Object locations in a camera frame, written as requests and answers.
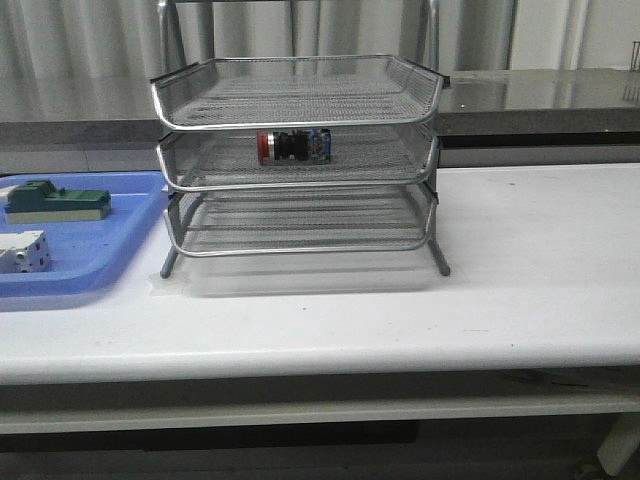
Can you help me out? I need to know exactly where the red emergency stop button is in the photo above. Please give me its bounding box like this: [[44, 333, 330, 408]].
[[256, 128, 332, 166]]

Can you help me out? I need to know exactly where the blue plastic tray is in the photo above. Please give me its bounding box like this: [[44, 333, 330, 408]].
[[1, 171, 167, 303]]

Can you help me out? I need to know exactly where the green terminal block module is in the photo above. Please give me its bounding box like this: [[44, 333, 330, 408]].
[[5, 180, 111, 224]]

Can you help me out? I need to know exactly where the grey stone counter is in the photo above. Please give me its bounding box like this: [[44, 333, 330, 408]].
[[1, 69, 639, 175]]

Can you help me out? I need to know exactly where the white circuit breaker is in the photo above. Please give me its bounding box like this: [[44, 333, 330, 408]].
[[0, 230, 51, 274]]

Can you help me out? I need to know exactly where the white table leg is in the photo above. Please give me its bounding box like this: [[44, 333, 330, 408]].
[[596, 413, 640, 477]]

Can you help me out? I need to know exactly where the silver metal rack frame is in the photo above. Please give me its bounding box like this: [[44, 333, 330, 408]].
[[158, 1, 450, 277]]

